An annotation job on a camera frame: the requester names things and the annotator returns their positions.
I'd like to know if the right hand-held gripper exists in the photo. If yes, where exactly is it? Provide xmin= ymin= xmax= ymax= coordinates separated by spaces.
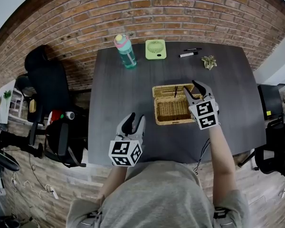
xmin=183 ymin=80 xmax=221 ymax=131

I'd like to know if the red and white soft object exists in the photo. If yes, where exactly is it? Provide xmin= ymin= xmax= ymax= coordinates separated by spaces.
xmin=48 ymin=110 xmax=76 ymax=128

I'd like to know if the black mesh office chair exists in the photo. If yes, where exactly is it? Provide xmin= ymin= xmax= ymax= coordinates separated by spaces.
xmin=237 ymin=117 xmax=285 ymax=182

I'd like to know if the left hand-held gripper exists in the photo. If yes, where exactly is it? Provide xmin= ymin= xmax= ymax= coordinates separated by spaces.
xmin=108 ymin=112 xmax=146 ymax=167

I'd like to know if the green portable fan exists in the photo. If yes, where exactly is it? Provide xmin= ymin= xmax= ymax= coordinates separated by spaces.
xmin=145 ymin=39 xmax=167 ymax=60

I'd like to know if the black high-back office chair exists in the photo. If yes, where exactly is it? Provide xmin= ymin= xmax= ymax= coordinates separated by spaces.
xmin=15 ymin=44 xmax=88 ymax=168

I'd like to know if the person's left forearm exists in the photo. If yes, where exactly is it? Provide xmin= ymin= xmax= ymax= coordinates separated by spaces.
xmin=98 ymin=166 xmax=128 ymax=203

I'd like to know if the white side table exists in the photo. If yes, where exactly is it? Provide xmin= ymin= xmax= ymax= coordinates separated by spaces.
xmin=0 ymin=79 xmax=17 ymax=124

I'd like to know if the wicker basket box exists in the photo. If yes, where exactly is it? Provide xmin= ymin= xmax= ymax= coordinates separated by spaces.
xmin=152 ymin=83 xmax=205 ymax=126

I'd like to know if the small potted succulent plant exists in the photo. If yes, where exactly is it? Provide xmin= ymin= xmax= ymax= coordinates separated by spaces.
xmin=201 ymin=55 xmax=217 ymax=70

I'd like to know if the black side cabinet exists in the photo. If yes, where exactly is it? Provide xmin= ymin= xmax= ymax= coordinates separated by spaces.
xmin=257 ymin=84 xmax=285 ymax=122

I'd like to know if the teal water bottle pink lid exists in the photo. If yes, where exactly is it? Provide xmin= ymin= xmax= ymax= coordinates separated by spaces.
xmin=114 ymin=34 xmax=137 ymax=69

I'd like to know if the person's right forearm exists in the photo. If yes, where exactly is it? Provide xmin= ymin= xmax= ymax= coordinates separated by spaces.
xmin=208 ymin=124 xmax=239 ymax=205

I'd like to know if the person's grey shirt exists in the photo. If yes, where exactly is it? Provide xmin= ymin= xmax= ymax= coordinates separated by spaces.
xmin=66 ymin=160 xmax=250 ymax=228

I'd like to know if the white power strip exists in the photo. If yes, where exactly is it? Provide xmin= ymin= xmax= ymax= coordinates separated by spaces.
xmin=46 ymin=184 xmax=59 ymax=200

